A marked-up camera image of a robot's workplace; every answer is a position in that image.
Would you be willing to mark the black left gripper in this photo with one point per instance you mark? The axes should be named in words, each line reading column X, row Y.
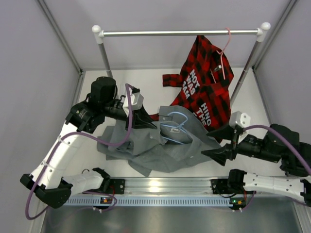
column 140, row 119

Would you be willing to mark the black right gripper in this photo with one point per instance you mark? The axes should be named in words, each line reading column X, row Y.
column 220, row 155

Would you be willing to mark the blue wire hanger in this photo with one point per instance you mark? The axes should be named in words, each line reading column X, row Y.
column 172, row 127

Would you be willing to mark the grey button shirt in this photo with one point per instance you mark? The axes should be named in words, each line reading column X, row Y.
column 146, row 150

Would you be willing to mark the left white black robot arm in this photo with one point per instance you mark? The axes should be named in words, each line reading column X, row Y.
column 47, row 181

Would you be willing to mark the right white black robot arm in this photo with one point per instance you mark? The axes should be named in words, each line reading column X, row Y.
column 276, row 144

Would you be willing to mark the silver clothes rack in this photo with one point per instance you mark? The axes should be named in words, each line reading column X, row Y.
column 260, row 33

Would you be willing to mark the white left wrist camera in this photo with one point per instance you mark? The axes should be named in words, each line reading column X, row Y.
column 136, row 99

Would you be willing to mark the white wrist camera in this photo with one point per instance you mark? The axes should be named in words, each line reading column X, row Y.
column 238, row 122
column 136, row 99

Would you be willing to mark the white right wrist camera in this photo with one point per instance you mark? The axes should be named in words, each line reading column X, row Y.
column 238, row 122

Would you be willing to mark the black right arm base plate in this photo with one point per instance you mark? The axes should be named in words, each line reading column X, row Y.
column 220, row 186

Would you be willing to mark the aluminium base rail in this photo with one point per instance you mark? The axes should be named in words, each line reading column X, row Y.
column 187, row 186

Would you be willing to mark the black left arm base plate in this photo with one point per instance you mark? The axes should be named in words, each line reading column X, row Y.
column 115, row 187

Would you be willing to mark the pink wire hanger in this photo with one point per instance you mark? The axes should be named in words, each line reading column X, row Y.
column 220, row 69

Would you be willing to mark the slotted grey cable duct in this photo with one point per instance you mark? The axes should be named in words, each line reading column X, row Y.
column 149, row 201

